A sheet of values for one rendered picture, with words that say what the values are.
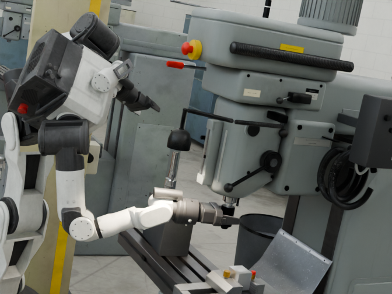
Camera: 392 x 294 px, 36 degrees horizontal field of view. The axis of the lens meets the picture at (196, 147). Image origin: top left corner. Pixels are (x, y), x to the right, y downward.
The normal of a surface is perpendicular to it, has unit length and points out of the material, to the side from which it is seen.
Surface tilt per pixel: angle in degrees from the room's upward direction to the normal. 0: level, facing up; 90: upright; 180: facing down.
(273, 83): 90
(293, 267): 63
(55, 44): 57
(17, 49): 90
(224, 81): 90
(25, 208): 80
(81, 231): 86
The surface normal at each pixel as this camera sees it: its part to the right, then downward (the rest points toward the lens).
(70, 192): 0.17, 0.14
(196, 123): -0.87, -0.06
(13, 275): 0.48, -0.74
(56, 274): 0.45, 0.26
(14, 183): -0.69, 0.02
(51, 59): 0.69, -0.30
